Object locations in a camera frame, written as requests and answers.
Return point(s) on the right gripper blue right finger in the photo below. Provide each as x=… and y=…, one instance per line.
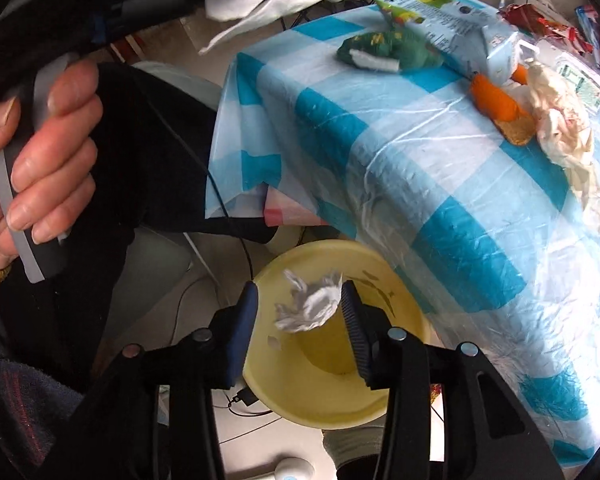
x=361, y=331

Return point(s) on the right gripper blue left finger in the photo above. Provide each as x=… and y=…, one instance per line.
x=244, y=317

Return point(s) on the white tissue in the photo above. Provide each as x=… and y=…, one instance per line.
x=312, y=304

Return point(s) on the green wrapper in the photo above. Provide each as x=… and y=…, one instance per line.
x=395, y=51

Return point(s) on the cream plastic bag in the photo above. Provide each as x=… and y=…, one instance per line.
x=566, y=136

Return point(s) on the blue juice carton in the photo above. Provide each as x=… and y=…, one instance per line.
x=472, y=36

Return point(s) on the person's left hand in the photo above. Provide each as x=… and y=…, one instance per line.
x=52, y=174

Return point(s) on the yellow plastic basin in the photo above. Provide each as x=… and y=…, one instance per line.
x=311, y=378

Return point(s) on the blue checkered plastic tablecloth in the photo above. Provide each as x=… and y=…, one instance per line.
x=485, y=235

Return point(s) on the clear plastic bottle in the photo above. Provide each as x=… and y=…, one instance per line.
x=581, y=78

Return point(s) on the red snack bag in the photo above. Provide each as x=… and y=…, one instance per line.
x=538, y=24

